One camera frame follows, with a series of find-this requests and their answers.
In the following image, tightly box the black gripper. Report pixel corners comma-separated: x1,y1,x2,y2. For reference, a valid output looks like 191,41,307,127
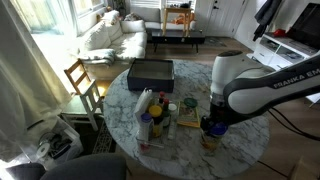
200,116,228,135

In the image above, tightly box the blue-lidded peanut jar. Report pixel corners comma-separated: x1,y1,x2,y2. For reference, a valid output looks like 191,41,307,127
200,123,228,151

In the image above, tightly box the small white container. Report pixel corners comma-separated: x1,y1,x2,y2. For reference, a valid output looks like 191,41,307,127
168,103,177,122

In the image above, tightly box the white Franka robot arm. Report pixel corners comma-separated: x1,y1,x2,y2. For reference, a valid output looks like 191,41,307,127
200,50,320,134

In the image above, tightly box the green round lid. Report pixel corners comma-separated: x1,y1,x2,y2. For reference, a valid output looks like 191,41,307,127
183,98,198,108

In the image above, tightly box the clear plastic container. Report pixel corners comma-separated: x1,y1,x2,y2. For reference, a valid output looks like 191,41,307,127
136,100,177,160

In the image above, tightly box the yellow dog book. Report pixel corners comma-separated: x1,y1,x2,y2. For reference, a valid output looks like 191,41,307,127
177,101,200,128

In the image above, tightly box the red-capped sauce bottle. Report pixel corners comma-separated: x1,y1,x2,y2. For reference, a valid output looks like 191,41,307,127
158,91,165,107

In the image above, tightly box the white bottle purple cap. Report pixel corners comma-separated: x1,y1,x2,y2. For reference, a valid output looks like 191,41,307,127
138,113,153,141

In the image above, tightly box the dark blue cardboard box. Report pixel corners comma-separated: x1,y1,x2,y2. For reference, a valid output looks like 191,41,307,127
127,58,175,93

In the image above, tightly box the white spray bottle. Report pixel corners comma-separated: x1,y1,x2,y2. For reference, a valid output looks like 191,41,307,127
134,88,152,121

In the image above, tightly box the white tv cabinet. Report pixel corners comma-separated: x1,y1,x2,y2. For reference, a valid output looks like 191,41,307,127
252,32,319,70

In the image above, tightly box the dark coffee table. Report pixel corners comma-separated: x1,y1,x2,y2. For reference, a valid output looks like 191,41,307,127
148,30,205,50

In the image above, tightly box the wooden side table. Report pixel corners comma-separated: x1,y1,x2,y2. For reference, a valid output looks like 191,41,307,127
162,6,193,34

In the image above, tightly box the white sofa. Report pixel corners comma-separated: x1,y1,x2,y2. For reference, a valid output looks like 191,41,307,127
77,7,198,68

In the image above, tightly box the grey office chair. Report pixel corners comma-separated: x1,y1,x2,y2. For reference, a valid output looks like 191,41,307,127
6,153,127,180

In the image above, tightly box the grey blanket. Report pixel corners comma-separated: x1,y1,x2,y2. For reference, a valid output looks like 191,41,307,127
78,49,115,65

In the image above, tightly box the hanging dark jacket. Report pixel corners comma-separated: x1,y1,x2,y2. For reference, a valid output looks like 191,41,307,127
253,0,282,41

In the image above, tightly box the wooden chair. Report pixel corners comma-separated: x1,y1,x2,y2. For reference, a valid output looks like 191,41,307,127
61,60,103,131

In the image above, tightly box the black television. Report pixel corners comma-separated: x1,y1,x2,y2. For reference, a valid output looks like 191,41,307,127
287,3,320,49

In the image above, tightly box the clear storage bin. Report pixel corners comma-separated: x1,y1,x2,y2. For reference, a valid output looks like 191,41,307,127
18,116,83,170

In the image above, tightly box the white curtain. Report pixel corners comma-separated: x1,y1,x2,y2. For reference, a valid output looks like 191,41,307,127
0,0,71,162

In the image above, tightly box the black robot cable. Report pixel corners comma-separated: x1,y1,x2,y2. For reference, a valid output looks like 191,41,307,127
256,106,320,178

